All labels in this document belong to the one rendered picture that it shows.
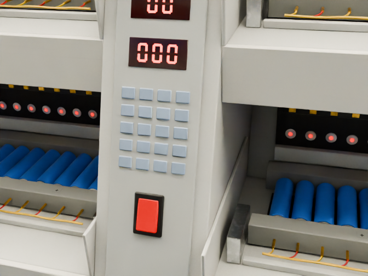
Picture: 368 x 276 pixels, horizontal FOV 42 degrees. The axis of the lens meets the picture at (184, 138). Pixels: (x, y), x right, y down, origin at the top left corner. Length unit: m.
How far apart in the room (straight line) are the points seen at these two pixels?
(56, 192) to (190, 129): 0.19
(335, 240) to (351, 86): 0.14
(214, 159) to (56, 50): 0.16
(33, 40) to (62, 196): 0.16
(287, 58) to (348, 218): 0.18
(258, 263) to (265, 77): 0.16
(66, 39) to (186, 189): 0.15
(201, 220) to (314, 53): 0.15
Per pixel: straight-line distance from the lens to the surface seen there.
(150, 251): 0.39
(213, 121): 0.36
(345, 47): 0.36
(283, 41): 0.37
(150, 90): 0.36
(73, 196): 0.49
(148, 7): 0.37
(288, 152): 0.52
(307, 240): 0.44
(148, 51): 0.37
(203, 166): 0.36
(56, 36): 0.41
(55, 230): 0.48
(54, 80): 0.42
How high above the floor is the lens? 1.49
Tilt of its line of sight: 9 degrees down
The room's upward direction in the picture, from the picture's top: 4 degrees clockwise
